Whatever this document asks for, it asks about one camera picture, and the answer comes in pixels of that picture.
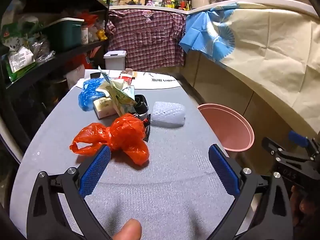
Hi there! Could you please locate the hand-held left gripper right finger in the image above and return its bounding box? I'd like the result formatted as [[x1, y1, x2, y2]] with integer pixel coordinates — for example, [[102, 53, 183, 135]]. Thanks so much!
[[205, 144, 294, 240]]

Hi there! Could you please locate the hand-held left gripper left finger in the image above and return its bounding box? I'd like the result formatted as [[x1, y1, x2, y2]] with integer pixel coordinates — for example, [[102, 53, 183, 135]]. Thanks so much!
[[26, 145, 113, 240]]

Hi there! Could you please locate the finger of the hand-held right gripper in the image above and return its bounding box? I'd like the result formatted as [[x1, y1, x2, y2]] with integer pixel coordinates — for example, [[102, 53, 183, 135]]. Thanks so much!
[[261, 137, 288, 157], [287, 130, 317, 157]]

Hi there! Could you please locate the pink plastic bin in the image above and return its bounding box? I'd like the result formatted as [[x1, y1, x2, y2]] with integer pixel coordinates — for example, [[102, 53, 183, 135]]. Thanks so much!
[[197, 103, 255, 152]]

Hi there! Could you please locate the orange plastic bag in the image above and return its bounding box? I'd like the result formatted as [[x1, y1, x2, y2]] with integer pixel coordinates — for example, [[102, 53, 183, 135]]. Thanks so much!
[[69, 113, 150, 166]]

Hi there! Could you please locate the person's right hand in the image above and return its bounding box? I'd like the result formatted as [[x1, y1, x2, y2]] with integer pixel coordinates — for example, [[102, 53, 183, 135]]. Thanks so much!
[[290, 184, 320, 233]]

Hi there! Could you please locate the person's left hand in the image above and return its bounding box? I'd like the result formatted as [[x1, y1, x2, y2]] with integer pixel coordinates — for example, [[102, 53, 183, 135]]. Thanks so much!
[[111, 218, 143, 240]]

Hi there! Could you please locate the cream tissue pack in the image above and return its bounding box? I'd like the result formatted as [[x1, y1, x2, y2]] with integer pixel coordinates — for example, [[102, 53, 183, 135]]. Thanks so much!
[[93, 97, 119, 119]]

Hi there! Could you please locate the black foil wrapper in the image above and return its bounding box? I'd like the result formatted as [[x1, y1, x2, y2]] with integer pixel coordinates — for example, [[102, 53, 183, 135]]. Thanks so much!
[[140, 114, 152, 143]]

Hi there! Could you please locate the blue plastic bag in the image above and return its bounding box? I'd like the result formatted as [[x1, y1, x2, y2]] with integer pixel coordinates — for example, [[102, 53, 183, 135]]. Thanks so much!
[[78, 78, 110, 112]]

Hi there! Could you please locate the green printed wrapper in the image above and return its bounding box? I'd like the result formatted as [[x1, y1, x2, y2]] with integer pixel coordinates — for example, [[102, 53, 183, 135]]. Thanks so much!
[[97, 66, 137, 110]]

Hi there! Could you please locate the blue and cream cloth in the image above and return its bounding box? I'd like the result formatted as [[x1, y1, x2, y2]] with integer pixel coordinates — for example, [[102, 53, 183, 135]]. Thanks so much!
[[179, 1, 320, 130]]

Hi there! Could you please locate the red and white carton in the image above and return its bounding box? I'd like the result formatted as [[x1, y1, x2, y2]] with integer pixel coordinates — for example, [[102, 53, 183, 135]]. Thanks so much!
[[119, 69, 138, 85]]

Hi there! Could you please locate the white printed sheet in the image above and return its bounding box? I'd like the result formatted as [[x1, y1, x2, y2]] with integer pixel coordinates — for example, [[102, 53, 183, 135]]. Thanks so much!
[[82, 69, 184, 90]]

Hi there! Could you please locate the white lidded bin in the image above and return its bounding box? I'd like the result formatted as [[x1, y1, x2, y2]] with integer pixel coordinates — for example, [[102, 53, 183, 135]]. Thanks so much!
[[103, 50, 127, 71]]

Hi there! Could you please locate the clear plastic bag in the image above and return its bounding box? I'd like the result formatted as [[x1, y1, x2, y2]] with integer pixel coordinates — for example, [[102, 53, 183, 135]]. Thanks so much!
[[29, 39, 55, 63]]

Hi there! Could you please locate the green snack packet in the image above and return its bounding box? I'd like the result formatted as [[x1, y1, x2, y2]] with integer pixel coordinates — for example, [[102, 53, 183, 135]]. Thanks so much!
[[2, 22, 37, 82]]

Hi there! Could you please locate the white lidded jar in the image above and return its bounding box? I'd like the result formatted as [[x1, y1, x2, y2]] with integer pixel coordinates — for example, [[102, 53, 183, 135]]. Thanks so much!
[[80, 24, 90, 45]]

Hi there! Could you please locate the green storage box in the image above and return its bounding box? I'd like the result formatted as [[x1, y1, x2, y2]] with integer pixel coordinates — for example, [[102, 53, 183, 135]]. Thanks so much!
[[46, 17, 85, 52]]

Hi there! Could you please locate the red plaid cloth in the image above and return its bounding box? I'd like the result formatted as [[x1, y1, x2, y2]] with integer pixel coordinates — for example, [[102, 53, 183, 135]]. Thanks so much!
[[105, 9, 187, 72]]

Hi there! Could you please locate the red plastic bag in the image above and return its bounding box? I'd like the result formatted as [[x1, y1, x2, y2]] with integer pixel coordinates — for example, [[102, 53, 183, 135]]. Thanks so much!
[[75, 12, 98, 27]]

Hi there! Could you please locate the black spice rack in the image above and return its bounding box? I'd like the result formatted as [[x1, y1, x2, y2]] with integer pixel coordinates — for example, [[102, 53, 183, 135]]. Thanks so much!
[[162, 0, 192, 11]]

